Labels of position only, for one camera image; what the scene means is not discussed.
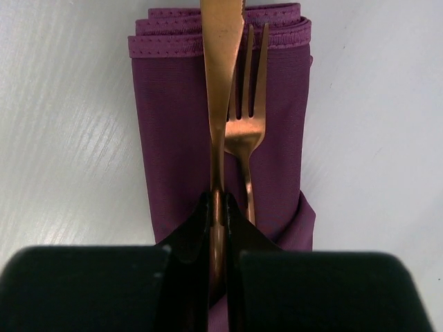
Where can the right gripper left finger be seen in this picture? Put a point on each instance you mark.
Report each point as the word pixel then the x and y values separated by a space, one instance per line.
pixel 164 287

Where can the copper knife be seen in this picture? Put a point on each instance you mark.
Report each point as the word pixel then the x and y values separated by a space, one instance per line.
pixel 222 28

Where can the purple cloth napkin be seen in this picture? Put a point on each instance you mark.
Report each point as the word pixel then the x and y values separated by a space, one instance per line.
pixel 170 93

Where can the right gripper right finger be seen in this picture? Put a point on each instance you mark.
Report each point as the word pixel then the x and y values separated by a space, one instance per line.
pixel 269 289

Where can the copper fork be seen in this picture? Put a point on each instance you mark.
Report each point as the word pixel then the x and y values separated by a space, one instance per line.
pixel 244 134

